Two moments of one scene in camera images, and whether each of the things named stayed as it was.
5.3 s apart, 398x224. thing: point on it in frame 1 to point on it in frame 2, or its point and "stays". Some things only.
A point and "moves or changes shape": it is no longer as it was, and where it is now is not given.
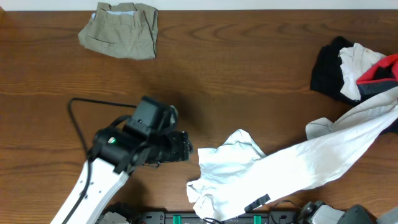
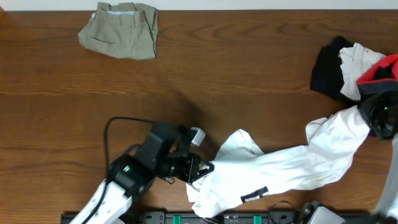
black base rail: x=245 y=217 stays
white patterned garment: x=356 y=61 stays
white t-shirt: x=238 y=176 moves or changes shape
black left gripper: x=182 y=146 to x=191 y=168
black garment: x=327 y=76 stays
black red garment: x=382 y=78 stays
